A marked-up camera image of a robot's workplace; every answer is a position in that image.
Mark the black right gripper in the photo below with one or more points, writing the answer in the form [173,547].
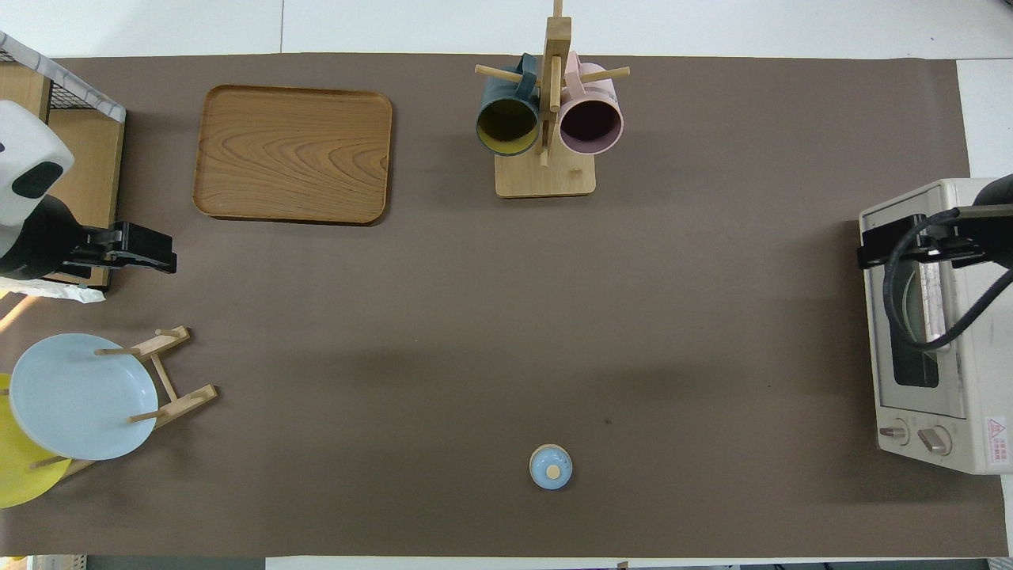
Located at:
[993,229]

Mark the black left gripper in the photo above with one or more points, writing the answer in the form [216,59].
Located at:
[39,241]

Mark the glass oven door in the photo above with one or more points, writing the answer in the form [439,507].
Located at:
[954,380]

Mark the cream toaster oven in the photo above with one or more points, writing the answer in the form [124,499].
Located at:
[989,372]

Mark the silver oven knob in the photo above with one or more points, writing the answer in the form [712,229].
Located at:
[894,433]
[935,440]

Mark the wooden plate rack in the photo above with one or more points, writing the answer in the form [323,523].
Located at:
[182,400]

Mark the light blue plate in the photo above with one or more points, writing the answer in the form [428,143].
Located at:
[79,404]

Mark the wooden tray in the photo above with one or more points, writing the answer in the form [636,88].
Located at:
[293,154]

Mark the yellow plate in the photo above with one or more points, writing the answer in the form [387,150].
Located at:
[20,475]

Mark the pink mug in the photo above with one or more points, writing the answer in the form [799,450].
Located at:
[589,123]

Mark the wooden mug rack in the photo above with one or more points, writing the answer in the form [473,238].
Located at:
[546,178]

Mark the brown table mat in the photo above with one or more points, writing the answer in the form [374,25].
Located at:
[475,356]

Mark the dark teal mug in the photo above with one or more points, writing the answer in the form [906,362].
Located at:
[506,127]

